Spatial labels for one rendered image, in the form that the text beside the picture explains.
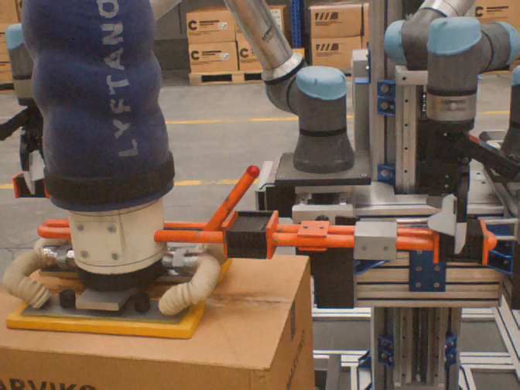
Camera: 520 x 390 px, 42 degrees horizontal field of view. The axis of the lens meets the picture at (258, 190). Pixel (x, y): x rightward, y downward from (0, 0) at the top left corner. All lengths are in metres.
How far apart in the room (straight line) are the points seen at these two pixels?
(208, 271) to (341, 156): 0.59
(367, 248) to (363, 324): 1.48
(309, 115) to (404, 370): 0.80
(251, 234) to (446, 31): 0.44
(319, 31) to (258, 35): 6.55
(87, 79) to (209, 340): 0.46
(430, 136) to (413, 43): 0.19
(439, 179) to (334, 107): 0.55
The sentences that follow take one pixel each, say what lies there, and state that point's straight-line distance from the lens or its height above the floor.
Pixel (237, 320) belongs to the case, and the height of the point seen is 0.95.
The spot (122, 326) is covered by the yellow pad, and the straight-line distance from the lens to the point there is 1.19.
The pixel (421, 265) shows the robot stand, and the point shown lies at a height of 0.80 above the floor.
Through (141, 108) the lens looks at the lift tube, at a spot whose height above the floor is 1.32.
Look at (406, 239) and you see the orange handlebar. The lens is 1.15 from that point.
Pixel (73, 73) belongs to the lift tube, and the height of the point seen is 1.39.
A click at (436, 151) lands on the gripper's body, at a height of 1.23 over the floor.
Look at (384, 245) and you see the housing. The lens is 1.15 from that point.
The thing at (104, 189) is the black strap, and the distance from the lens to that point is 1.13.
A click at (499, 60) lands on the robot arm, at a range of 1.15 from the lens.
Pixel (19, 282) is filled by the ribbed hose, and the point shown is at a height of 1.02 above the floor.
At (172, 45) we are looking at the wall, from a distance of 9.79.
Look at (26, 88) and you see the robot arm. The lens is 1.53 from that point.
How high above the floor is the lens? 1.55
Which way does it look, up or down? 20 degrees down
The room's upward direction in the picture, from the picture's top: 4 degrees counter-clockwise
